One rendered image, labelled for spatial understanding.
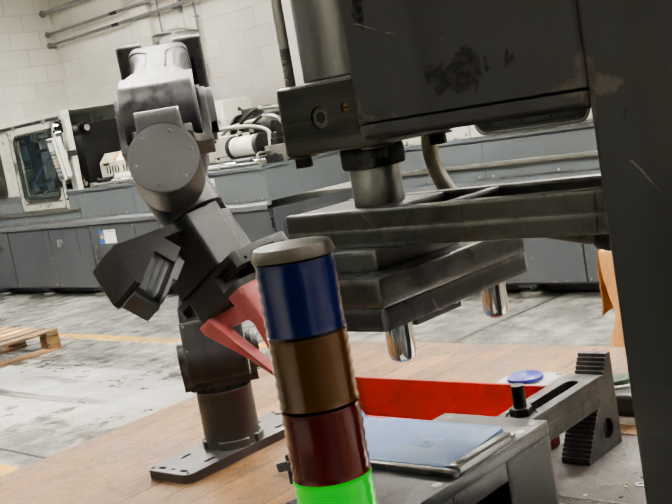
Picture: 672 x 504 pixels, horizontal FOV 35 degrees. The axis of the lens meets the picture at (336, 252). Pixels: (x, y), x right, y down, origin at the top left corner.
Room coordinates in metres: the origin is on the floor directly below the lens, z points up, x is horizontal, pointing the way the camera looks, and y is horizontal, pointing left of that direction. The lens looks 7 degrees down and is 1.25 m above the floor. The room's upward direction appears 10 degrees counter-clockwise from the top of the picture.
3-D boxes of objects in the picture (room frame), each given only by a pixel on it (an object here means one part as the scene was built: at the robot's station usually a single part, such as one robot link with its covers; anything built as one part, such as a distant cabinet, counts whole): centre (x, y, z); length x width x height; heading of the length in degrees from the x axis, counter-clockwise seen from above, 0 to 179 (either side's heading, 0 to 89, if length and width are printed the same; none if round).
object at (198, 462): (1.16, 0.15, 0.94); 0.20 x 0.07 x 0.08; 138
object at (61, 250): (9.91, 1.99, 0.49); 5.51 x 1.02 x 0.97; 44
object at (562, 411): (0.90, -0.16, 0.95); 0.15 x 0.03 x 0.10; 138
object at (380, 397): (1.03, -0.05, 0.93); 0.25 x 0.12 x 0.06; 48
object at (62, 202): (9.79, 2.59, 1.21); 0.86 x 0.10 x 0.79; 44
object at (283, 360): (0.48, 0.02, 1.14); 0.04 x 0.04 x 0.03
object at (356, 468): (0.48, 0.02, 1.10); 0.04 x 0.04 x 0.03
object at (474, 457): (0.75, -0.08, 0.98); 0.07 x 0.01 x 0.03; 138
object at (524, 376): (1.12, -0.18, 0.93); 0.04 x 0.04 x 0.02
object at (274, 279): (0.48, 0.02, 1.17); 0.04 x 0.04 x 0.03
